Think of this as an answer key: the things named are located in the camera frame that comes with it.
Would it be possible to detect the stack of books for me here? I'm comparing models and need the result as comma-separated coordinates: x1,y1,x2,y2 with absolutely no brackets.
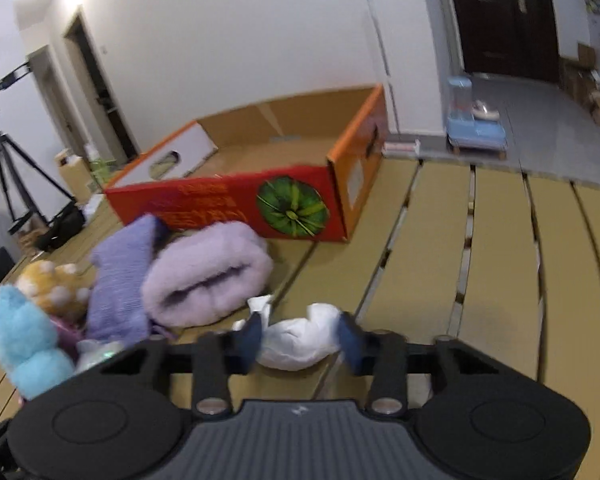
382,139,422,157

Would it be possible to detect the white wall pipe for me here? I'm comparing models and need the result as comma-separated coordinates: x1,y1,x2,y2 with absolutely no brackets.
362,0,401,136

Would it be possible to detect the light blue plush toy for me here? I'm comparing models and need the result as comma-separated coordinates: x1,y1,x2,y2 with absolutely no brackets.
0,285,76,401

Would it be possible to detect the purple knitted cloth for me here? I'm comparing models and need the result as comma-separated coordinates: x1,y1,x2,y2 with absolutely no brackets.
86,213,169,345

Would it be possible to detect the black bag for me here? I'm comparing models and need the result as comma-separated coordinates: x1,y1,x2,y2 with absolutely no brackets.
34,201,86,252

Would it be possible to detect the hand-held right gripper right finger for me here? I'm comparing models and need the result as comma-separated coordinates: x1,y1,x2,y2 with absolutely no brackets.
336,312,501,416

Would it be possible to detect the dark wooden door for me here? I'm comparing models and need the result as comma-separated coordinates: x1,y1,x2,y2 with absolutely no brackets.
442,0,563,85

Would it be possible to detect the yellow spotted plush toy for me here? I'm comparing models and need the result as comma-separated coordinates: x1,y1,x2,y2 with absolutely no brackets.
16,259,95,322

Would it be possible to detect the large orange cardboard box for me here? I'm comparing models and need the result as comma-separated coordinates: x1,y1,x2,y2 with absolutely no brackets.
104,84,388,244

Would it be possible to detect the green plastic item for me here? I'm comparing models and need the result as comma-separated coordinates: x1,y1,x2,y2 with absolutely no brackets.
89,155,119,186

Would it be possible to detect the blue pet feeder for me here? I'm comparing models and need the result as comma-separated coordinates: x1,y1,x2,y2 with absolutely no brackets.
446,76,509,160

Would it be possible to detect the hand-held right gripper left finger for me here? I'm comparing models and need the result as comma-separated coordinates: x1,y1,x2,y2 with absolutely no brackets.
100,316,264,417

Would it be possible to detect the pink fluffy blanket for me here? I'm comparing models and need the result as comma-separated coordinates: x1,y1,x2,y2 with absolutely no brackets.
141,222,274,328

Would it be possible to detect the pile of cardboard boxes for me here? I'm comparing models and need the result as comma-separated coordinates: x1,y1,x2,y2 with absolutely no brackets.
560,44,600,133

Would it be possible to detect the white cloth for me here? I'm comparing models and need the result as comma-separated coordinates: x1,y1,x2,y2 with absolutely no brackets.
232,296,343,372

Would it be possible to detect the small brown cardboard box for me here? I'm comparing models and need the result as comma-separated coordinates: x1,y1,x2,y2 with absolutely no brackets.
55,148,97,200

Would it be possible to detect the black camera tripod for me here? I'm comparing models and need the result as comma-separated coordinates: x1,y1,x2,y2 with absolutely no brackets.
0,58,77,233

